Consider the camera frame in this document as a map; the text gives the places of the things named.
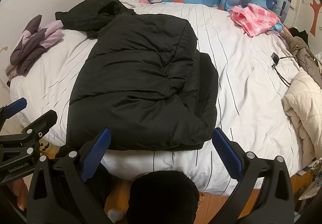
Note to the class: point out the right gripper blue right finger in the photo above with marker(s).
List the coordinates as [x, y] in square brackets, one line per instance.
[230, 153]

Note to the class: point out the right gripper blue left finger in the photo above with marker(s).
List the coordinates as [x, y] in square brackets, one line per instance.
[92, 153]

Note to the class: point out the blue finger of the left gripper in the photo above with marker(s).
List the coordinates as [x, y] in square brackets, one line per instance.
[14, 108]

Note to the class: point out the black puffer jacket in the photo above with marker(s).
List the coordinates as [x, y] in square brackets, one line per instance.
[147, 82]

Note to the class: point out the person left hand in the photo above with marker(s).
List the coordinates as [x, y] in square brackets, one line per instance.
[20, 190]

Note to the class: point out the person black trouser knee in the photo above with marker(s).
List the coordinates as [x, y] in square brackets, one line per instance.
[162, 197]

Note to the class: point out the white striped duvet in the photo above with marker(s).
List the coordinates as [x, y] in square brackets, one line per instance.
[249, 100]

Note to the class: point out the cream puffer coat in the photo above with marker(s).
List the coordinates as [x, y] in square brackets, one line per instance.
[302, 103]

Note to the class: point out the black fleece garment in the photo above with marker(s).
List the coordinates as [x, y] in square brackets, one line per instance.
[91, 16]

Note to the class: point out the brown fur-trimmed coat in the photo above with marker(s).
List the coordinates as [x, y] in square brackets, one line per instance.
[304, 57]

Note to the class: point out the pink checkered cloth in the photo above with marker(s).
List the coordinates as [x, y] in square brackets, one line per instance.
[253, 19]

